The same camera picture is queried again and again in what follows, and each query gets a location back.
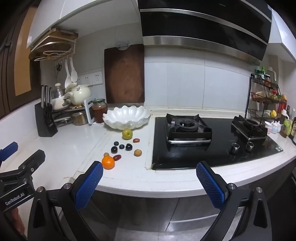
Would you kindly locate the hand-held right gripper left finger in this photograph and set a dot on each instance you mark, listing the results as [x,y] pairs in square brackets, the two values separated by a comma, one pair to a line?
[89,185]

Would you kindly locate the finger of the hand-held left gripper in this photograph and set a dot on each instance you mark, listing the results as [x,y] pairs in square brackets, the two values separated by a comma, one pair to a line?
[9,149]
[34,157]

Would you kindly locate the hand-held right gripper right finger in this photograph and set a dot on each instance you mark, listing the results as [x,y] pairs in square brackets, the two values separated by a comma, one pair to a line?
[211,185]

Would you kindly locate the orange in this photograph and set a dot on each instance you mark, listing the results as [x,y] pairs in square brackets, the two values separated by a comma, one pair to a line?
[108,162]

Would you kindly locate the small tan longan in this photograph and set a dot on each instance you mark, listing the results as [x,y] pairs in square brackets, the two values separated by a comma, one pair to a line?
[106,154]

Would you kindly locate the red date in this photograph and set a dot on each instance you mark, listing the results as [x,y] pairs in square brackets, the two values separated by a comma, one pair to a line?
[117,157]
[136,140]

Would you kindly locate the dark plum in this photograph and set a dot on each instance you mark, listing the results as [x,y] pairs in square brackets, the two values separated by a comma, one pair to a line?
[114,149]
[128,147]

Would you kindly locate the white scalloped bowl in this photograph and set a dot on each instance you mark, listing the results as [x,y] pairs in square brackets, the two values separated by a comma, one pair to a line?
[127,115]

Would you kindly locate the person's left hand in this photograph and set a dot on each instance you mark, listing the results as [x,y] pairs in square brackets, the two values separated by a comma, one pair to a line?
[17,220]

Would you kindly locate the black glass cooktop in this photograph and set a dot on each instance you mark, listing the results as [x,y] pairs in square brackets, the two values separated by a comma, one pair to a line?
[219,157]

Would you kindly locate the black knife block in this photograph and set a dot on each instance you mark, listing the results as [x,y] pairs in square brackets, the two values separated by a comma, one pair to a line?
[45,122]

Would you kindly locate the steel stove knob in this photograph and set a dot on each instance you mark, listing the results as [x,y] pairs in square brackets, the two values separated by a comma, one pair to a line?
[236,148]
[250,146]

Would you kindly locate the glass pan lid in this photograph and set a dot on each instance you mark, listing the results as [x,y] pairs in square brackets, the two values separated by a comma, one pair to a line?
[62,121]

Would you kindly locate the dark corner shelf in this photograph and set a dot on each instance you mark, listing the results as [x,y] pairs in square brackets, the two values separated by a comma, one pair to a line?
[67,111]

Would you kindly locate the large tan longan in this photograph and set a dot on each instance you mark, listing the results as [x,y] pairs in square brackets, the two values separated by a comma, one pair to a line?
[137,152]

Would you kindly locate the steel container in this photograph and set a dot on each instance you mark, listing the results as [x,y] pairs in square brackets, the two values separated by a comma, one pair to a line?
[79,118]

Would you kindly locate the black burner grate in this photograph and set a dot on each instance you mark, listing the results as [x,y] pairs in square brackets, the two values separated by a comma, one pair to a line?
[188,129]
[249,127]

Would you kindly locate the green apple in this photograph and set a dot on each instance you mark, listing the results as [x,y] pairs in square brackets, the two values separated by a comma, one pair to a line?
[127,134]

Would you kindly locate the grey lower cabinet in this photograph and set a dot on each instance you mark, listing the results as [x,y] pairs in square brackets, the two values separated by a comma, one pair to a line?
[150,213]

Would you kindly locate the steel pot with lid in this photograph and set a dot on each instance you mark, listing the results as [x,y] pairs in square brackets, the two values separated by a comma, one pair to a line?
[57,92]

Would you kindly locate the glass jar green lid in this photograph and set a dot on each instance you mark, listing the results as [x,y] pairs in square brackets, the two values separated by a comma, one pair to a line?
[100,112]

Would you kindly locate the cream ceramic pot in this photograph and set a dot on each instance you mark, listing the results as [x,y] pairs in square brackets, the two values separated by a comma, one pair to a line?
[81,93]

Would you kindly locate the white spoon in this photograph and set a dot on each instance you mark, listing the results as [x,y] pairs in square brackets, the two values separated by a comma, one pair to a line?
[74,74]
[68,80]

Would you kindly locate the white condiment jar set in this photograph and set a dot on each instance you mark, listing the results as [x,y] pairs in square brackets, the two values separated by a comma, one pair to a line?
[274,127]

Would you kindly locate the brown wooden door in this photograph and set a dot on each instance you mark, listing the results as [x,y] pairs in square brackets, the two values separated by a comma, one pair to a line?
[23,58]

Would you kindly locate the black scissors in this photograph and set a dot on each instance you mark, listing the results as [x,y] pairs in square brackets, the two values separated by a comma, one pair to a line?
[59,67]

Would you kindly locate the yellow green bottle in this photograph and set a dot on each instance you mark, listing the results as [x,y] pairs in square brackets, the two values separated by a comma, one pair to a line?
[286,127]

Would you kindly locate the dark glass bottle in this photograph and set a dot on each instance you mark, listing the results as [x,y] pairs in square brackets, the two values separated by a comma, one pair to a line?
[293,125]

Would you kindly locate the red bottle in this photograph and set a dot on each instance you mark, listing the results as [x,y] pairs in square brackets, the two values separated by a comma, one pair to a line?
[282,104]

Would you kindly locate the round wooden board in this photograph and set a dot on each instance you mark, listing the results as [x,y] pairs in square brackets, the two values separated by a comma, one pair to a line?
[49,49]

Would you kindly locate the dark wooden cutting board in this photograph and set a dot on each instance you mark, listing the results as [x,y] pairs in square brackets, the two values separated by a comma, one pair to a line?
[124,74]

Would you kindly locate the red sauce jar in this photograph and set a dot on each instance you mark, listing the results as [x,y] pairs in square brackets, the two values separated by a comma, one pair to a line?
[267,81]

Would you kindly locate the green cap bottle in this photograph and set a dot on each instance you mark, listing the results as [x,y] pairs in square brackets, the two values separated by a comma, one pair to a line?
[260,73]

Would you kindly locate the white plastic bottle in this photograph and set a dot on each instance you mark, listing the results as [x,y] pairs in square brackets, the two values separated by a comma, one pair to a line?
[271,73]

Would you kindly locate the white upper cabinet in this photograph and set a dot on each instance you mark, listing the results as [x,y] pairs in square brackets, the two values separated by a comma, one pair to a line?
[81,10]
[283,34]

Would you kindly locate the black range hood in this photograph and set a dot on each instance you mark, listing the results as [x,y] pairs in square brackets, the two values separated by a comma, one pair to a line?
[203,27]

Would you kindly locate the white frame rack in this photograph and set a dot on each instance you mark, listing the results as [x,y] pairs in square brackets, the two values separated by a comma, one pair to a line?
[88,109]

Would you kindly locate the white wall socket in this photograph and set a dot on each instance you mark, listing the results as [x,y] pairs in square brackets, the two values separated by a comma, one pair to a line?
[81,79]
[89,79]
[97,77]

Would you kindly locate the white wall rack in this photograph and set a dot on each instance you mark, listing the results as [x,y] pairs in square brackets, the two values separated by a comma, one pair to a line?
[67,46]

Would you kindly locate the grey wall hook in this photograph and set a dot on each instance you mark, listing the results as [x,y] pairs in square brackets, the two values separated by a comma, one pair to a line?
[122,44]

